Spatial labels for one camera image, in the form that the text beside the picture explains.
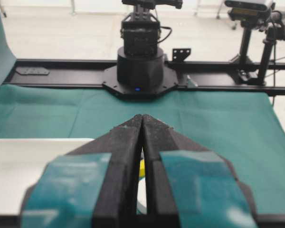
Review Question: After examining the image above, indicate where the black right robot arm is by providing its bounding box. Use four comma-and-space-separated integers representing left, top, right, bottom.
102, 0, 182, 98

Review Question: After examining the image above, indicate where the black camera stand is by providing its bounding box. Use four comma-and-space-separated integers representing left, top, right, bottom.
224, 0, 285, 86

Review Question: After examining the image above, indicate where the yellow tape roll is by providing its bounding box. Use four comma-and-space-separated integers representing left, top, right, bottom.
139, 159, 145, 178

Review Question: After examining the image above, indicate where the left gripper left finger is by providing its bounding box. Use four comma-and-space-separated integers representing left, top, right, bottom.
20, 114, 143, 228

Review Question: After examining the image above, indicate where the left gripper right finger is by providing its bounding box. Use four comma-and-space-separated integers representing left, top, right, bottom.
142, 115, 257, 228

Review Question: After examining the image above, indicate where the green table cloth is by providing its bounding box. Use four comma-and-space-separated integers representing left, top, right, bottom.
0, 0, 285, 228

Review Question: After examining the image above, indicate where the black aluminium frame rail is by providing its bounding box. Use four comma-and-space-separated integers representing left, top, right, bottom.
5, 59, 285, 99

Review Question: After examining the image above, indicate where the white plastic tray case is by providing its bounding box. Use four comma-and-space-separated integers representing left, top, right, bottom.
0, 138, 90, 216

